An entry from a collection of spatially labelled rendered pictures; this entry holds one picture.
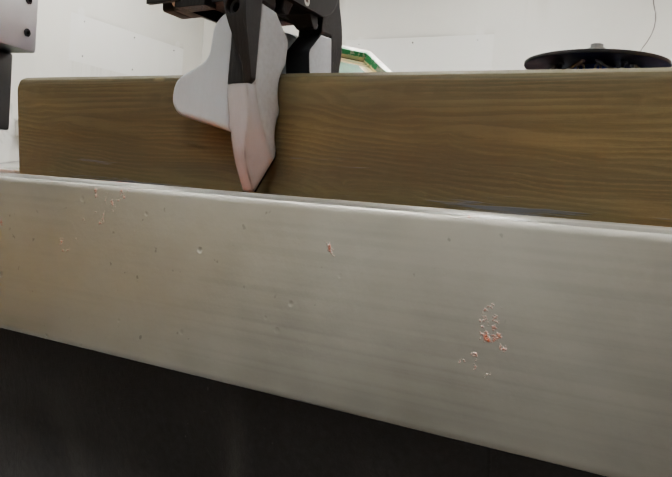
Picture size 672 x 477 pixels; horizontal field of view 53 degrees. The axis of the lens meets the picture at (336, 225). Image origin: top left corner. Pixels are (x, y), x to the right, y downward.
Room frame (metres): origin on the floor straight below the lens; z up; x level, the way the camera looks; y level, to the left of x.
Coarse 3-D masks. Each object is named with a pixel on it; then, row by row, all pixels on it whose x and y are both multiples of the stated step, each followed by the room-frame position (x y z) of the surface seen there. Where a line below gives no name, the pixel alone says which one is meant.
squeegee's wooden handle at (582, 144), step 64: (64, 128) 0.43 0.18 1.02; (128, 128) 0.40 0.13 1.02; (192, 128) 0.38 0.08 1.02; (320, 128) 0.34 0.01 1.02; (384, 128) 0.33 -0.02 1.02; (448, 128) 0.31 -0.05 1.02; (512, 128) 0.30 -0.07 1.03; (576, 128) 0.29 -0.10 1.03; (640, 128) 0.27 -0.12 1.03; (256, 192) 0.36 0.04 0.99; (320, 192) 0.35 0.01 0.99; (384, 192) 0.33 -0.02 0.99; (448, 192) 0.31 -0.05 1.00; (512, 192) 0.30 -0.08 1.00; (576, 192) 0.29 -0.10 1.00; (640, 192) 0.28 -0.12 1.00
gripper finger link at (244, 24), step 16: (224, 0) 0.33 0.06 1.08; (240, 0) 0.32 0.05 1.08; (256, 0) 0.33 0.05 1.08; (272, 0) 0.34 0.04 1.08; (240, 16) 0.32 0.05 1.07; (256, 16) 0.33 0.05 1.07; (240, 32) 0.33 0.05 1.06; (256, 32) 0.33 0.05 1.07; (240, 48) 0.33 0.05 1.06; (256, 48) 0.33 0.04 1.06; (240, 64) 0.33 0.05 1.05; (256, 64) 0.33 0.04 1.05; (240, 80) 0.33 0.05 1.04
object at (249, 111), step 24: (216, 24) 0.36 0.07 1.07; (264, 24) 0.34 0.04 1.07; (216, 48) 0.36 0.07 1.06; (264, 48) 0.34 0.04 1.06; (192, 72) 0.36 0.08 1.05; (216, 72) 0.35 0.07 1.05; (264, 72) 0.34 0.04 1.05; (192, 96) 0.36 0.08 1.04; (216, 96) 0.35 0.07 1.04; (240, 96) 0.33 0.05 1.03; (264, 96) 0.34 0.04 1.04; (216, 120) 0.35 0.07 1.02; (240, 120) 0.34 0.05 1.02; (264, 120) 0.34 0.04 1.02; (240, 144) 0.34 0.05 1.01; (264, 144) 0.34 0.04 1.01; (240, 168) 0.34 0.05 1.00; (264, 168) 0.35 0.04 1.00
